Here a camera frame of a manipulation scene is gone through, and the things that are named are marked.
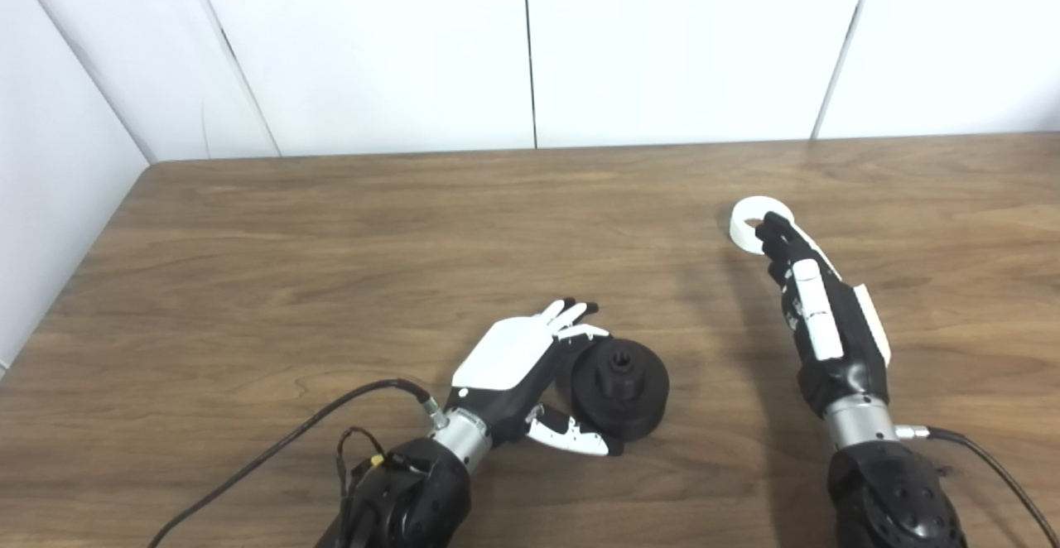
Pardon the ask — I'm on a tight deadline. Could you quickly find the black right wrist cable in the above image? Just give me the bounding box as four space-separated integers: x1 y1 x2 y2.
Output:
894 425 1060 548

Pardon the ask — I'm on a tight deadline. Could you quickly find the thin wire with yellow tag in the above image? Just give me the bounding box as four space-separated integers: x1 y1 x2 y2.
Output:
335 426 392 499

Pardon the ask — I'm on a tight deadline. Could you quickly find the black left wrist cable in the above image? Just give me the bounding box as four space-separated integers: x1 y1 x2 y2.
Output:
149 378 448 548

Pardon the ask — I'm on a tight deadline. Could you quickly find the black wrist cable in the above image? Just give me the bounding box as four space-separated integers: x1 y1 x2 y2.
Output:
149 378 448 548
894 425 1060 548

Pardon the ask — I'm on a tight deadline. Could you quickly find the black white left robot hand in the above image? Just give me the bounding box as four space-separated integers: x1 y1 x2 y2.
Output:
447 298 624 458

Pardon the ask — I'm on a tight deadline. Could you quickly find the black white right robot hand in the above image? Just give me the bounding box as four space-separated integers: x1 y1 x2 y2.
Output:
755 211 892 418

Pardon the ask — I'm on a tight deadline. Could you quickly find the white ring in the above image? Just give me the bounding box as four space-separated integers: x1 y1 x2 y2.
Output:
730 197 796 256

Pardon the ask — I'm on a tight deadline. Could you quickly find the round black part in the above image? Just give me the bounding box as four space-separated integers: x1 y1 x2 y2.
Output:
570 339 670 441

